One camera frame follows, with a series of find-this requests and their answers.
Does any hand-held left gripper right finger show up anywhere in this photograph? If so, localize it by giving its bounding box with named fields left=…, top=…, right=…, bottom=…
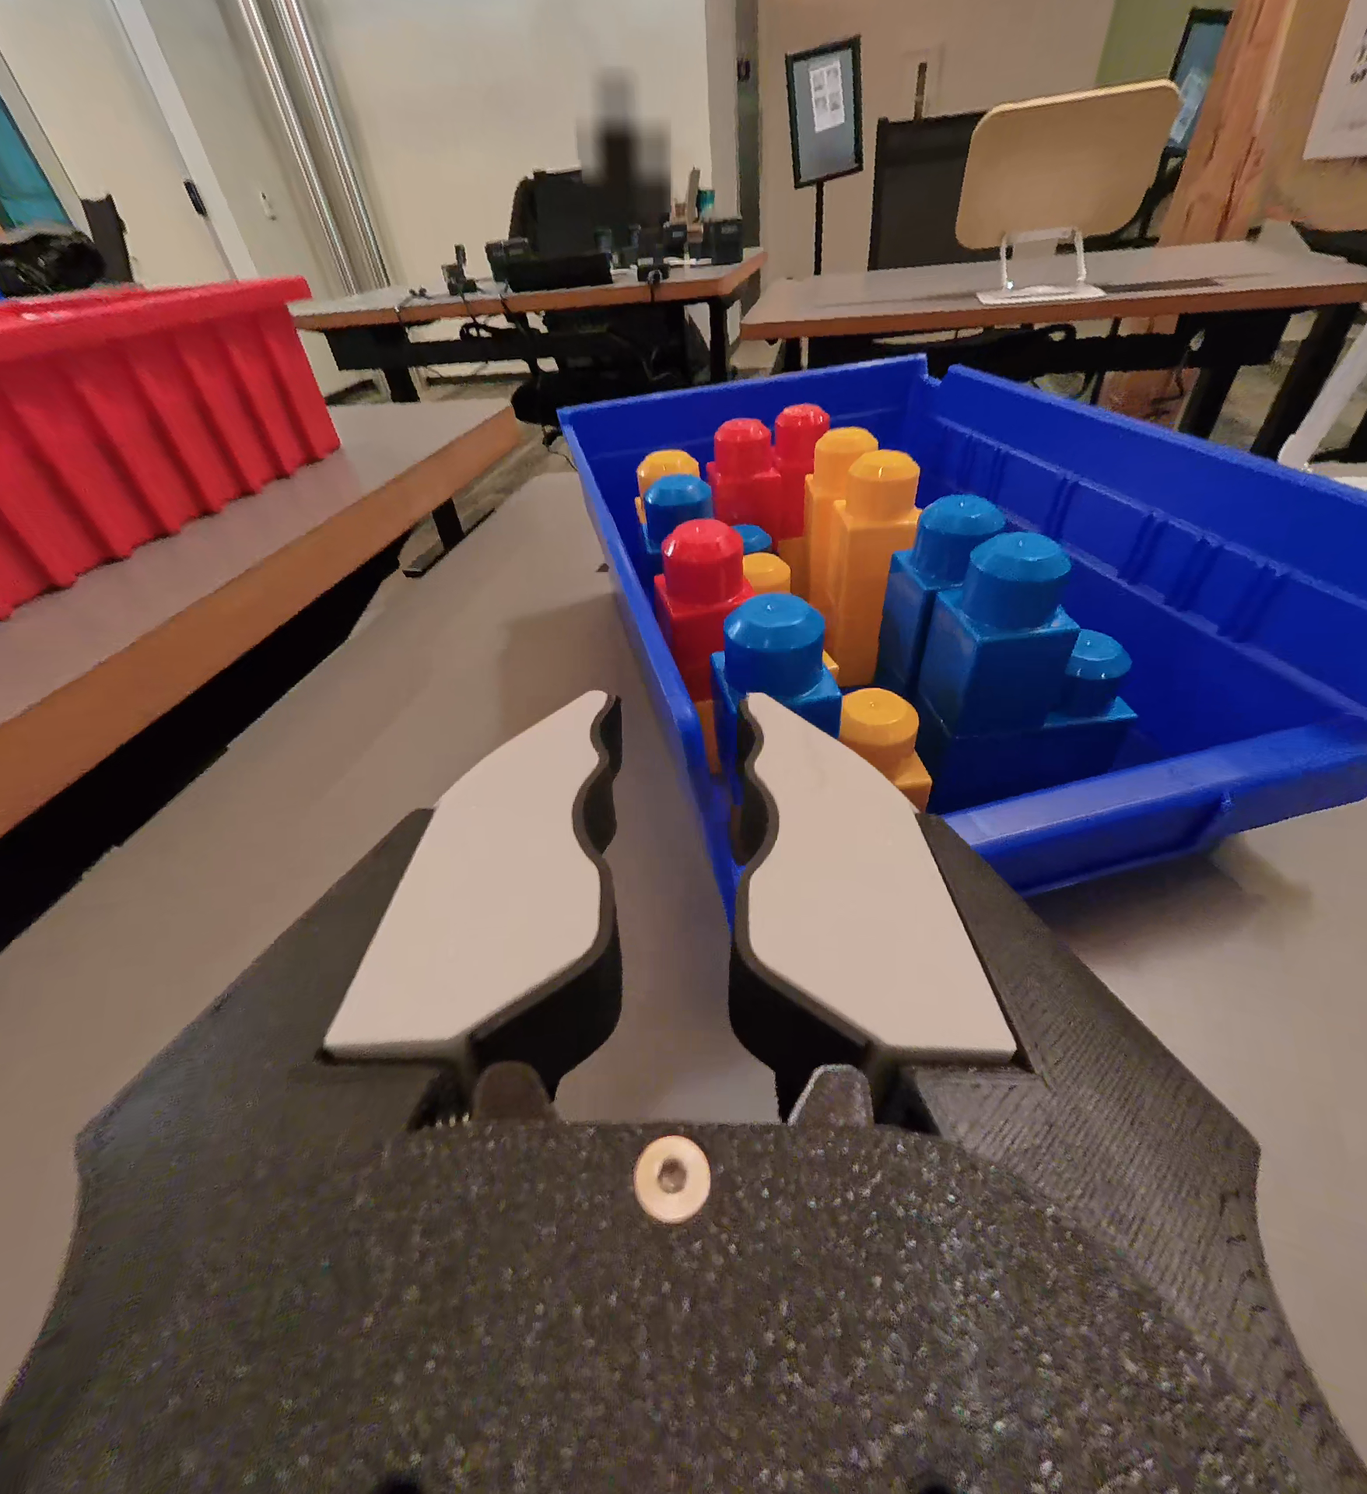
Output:
left=730, top=693, right=1020, bottom=1105

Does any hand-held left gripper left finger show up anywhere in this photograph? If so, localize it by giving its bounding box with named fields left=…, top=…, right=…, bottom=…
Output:
left=321, top=690, right=626, bottom=1105

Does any blue plastic bin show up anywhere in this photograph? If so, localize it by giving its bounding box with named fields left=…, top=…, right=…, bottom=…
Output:
left=557, top=354, right=1367, bottom=927

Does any pile of assembled block steps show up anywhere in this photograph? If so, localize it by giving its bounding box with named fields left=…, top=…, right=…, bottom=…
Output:
left=634, top=402, right=1142, bottom=815

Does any wood-edged desk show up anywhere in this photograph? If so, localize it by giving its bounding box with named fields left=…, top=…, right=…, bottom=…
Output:
left=0, top=402, right=524, bottom=886

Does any wooden-top desk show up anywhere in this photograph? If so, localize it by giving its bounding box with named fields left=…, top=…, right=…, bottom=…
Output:
left=739, top=238, right=1367, bottom=464
left=285, top=249, right=769, bottom=404

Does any red plastic bin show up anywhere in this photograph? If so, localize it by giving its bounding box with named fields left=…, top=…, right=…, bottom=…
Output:
left=0, top=277, right=343, bottom=647

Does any clear acrylic stand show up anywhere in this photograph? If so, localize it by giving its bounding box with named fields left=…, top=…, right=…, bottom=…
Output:
left=974, top=225, right=1106, bottom=308

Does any white document stand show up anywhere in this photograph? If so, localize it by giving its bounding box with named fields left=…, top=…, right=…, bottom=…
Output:
left=1287, top=164, right=1367, bottom=468

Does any small wooden display board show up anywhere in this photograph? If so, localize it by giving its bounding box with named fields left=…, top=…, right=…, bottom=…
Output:
left=954, top=81, right=1185, bottom=253

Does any black bag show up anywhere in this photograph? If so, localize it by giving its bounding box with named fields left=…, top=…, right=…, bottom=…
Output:
left=0, top=225, right=110, bottom=297

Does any framed sign on stand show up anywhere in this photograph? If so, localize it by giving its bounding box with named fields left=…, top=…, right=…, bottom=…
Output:
left=783, top=35, right=866, bottom=278

